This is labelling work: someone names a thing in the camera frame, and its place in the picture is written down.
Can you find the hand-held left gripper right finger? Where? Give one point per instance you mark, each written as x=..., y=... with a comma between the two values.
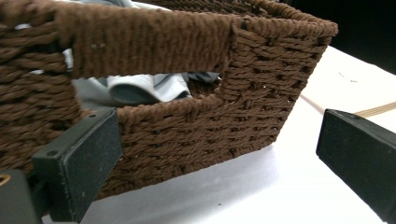
x=361, y=152

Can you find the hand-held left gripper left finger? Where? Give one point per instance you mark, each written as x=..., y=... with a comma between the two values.
x=84, y=161

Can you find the grey-blue cloth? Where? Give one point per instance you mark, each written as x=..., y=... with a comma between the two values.
x=140, y=90

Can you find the brown woven basket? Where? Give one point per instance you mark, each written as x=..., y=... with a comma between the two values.
x=186, y=133

